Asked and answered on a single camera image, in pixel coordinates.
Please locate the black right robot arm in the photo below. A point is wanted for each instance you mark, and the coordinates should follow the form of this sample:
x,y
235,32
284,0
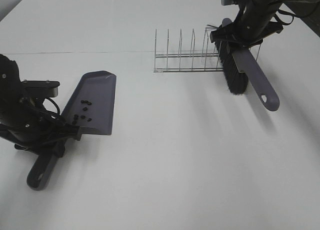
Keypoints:
x,y
292,15

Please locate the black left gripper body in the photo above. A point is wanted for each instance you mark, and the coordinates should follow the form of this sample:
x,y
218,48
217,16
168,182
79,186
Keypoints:
x,y
31,126

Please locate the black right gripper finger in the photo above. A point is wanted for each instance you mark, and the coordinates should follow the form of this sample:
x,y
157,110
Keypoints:
x,y
246,57
224,33

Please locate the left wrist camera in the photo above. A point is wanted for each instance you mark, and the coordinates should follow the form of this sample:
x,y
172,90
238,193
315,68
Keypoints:
x,y
41,89

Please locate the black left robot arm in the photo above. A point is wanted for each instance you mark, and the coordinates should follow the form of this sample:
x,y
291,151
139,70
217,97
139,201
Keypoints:
x,y
10,82

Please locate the pile of coffee beans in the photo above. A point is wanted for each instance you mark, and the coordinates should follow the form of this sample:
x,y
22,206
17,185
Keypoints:
x,y
81,114

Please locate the metal wire dish rack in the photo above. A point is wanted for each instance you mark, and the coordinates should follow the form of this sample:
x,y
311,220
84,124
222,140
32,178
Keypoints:
x,y
174,57

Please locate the grey brush black bristles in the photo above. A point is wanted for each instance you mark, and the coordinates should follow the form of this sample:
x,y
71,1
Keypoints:
x,y
237,82

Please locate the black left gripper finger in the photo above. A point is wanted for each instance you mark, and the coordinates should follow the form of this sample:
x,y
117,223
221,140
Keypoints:
x,y
59,149
70,131

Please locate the grey plastic dustpan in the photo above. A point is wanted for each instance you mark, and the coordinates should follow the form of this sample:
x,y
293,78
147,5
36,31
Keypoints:
x,y
99,88

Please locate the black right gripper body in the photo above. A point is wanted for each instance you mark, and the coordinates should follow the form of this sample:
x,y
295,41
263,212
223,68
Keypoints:
x,y
253,21

